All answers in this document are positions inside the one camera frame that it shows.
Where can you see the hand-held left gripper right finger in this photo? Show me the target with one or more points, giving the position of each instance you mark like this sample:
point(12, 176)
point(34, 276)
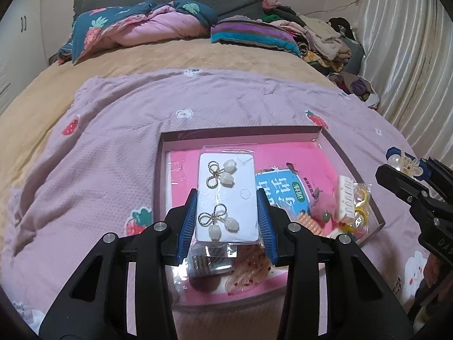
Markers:
point(266, 223)

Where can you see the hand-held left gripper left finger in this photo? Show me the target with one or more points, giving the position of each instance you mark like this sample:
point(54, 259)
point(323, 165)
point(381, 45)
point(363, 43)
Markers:
point(187, 223)

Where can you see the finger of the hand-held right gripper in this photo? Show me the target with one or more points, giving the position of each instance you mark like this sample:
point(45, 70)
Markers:
point(440, 177)
point(407, 187)

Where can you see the clear flower hair clip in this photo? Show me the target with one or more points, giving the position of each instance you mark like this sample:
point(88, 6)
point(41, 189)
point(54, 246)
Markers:
point(407, 164)

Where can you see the earring card packet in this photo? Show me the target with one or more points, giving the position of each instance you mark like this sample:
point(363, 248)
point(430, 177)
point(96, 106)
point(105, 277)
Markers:
point(244, 216)

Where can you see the dark red hair clip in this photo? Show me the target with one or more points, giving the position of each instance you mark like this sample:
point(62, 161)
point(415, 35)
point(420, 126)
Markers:
point(205, 285)

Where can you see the pink cardboard box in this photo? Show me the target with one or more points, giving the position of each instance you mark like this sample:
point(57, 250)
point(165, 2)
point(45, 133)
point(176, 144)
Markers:
point(293, 156)

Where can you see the orange hair comb clip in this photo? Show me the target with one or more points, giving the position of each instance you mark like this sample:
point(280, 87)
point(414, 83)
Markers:
point(308, 221)

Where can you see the packet of yellow hair bands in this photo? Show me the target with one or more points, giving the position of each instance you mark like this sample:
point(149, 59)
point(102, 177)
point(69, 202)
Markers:
point(361, 202)

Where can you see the translucent pink hair clip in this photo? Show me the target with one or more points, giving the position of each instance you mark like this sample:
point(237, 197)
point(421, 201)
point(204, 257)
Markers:
point(247, 272)

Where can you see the white hair claw clip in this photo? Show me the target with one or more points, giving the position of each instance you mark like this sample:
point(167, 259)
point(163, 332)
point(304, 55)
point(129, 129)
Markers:
point(345, 198)

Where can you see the lilac printed blanket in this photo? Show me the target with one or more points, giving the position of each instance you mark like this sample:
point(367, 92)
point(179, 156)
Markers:
point(106, 141)

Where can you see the white pleated curtain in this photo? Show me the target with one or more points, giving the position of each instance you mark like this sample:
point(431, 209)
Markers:
point(407, 60)

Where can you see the tan bedsheet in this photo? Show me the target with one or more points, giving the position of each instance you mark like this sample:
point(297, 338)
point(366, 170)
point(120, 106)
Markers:
point(159, 56)

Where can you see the pile of clothes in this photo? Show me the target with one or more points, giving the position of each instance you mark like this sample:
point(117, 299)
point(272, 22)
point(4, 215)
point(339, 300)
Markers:
point(325, 39)

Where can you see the striped folded blanket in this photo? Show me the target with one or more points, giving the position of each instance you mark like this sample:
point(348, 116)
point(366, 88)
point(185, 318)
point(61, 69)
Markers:
point(247, 32)

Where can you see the navy pink strawberry quilt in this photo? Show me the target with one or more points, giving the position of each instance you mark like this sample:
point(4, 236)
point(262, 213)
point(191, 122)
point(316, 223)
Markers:
point(155, 24)

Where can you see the white wardrobe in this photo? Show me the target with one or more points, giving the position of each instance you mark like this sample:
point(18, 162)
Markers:
point(21, 49)

